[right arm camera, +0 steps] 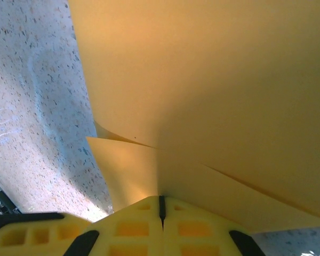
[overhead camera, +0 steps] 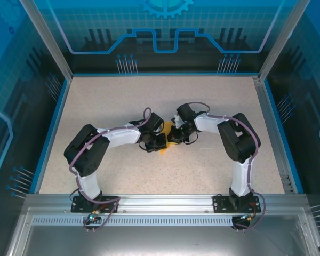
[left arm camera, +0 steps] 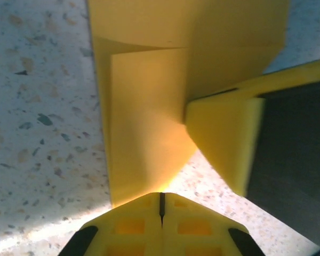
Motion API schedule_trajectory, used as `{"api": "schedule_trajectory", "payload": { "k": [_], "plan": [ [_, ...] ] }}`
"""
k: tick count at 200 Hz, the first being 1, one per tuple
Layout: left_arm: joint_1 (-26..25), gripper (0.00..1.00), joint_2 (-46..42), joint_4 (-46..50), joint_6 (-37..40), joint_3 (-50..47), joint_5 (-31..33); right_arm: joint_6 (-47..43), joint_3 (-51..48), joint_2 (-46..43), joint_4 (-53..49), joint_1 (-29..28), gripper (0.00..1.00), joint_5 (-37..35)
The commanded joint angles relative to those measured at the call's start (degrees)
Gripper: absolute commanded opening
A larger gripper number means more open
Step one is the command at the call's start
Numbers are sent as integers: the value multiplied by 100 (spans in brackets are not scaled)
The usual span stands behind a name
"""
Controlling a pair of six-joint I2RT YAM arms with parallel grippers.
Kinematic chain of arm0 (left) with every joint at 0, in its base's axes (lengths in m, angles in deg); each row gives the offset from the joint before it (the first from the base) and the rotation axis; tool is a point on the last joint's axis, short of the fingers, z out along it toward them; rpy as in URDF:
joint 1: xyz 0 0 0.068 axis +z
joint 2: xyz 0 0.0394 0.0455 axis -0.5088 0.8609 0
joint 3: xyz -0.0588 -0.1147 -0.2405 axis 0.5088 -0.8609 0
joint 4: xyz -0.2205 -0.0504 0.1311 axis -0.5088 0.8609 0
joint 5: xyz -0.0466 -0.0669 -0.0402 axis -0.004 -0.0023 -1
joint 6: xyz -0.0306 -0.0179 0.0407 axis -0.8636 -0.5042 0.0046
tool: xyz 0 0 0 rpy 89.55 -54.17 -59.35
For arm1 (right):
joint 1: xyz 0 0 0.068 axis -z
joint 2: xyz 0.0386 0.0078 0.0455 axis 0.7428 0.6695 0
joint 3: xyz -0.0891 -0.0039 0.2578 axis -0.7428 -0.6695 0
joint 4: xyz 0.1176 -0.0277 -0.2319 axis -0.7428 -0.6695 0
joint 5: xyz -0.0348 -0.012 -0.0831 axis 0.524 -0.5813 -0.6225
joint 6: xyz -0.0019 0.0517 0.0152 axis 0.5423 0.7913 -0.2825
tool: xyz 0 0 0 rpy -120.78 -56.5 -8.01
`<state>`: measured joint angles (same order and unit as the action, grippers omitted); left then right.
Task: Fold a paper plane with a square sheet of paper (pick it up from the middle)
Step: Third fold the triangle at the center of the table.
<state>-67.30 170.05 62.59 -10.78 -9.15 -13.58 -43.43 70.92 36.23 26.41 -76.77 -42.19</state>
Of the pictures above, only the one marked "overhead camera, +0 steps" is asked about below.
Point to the yellow paper sheet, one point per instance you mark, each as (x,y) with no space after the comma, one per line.
(167,124)

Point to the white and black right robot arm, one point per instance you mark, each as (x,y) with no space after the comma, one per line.
(240,178)

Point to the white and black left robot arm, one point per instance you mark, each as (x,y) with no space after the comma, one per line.
(89,184)

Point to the grey metal tray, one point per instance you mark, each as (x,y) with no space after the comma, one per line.
(162,241)

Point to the blue table border strip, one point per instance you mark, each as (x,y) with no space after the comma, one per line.
(53,133)
(283,138)

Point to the blue printed back panel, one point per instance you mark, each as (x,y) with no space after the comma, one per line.
(96,16)

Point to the blue printed side panel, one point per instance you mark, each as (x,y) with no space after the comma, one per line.
(10,106)
(309,106)

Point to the aluminium mounting rail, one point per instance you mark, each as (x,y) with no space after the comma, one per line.
(162,202)

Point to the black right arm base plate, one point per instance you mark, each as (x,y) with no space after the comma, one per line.
(218,205)

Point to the aluminium side rail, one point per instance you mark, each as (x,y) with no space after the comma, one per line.
(273,133)

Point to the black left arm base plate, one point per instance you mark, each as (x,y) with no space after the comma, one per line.
(77,206)

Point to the aluminium frame post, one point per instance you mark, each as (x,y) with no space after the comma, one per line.
(278,40)
(48,40)

